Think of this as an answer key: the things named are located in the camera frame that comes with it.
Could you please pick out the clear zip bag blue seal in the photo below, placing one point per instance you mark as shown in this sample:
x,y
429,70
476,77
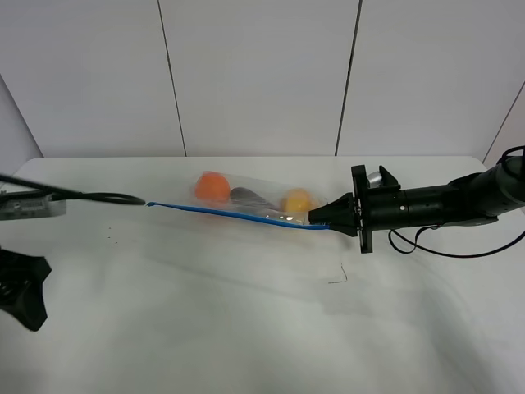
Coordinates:
x,y
271,191

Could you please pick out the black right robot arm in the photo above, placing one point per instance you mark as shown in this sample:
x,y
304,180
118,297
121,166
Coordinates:
x,y
473,200

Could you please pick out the dark flat object in bag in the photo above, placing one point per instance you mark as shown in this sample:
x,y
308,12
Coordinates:
x,y
248,201

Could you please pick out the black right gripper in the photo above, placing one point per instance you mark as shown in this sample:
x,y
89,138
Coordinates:
x,y
375,210

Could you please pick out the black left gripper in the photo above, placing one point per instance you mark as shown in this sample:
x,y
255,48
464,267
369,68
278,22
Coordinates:
x,y
22,278

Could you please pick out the orange ball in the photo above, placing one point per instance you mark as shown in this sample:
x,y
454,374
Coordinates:
x,y
212,187

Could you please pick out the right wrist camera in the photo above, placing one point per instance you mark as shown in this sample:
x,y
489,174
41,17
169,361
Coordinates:
x,y
382,179

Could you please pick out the yellow ball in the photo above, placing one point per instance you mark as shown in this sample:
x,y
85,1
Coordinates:
x,y
298,201

